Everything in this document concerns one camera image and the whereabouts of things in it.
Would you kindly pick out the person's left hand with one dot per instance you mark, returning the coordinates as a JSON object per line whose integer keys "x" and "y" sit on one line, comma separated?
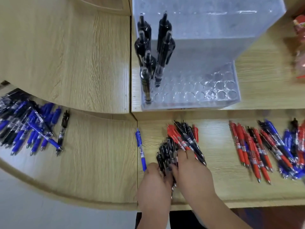
{"x": 153, "y": 190}

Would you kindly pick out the person's right hand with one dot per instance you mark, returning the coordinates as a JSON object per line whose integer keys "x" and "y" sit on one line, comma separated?
{"x": 195, "y": 181}

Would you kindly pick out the blue click pen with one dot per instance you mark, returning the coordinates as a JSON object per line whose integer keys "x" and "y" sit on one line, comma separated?
{"x": 140, "y": 150}

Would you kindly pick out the pile of black red pens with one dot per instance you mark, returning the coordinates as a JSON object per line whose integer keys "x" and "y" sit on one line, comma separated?
{"x": 183, "y": 138}

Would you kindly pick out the pile of red blue pens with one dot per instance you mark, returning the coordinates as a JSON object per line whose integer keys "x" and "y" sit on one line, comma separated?
{"x": 252, "y": 150}

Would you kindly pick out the clear tiered pen holder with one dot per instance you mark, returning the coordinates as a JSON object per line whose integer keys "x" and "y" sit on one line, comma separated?
{"x": 202, "y": 50}

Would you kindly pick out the cluster of black pens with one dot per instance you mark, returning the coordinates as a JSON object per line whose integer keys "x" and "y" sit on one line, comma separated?
{"x": 164, "y": 45}

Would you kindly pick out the pile of blue black pens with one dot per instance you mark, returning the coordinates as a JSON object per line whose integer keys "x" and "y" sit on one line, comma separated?
{"x": 31, "y": 124}

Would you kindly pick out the person's left forearm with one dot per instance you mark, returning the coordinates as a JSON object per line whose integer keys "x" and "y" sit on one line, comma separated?
{"x": 153, "y": 220}

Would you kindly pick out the person's black trousers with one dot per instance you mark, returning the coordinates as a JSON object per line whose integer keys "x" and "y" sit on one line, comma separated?
{"x": 181, "y": 220}

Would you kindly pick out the clear bag of red candies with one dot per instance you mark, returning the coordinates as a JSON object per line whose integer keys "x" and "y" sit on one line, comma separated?
{"x": 300, "y": 45}

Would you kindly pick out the wooden round tier stand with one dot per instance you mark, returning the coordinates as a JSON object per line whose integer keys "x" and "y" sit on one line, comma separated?
{"x": 102, "y": 2}

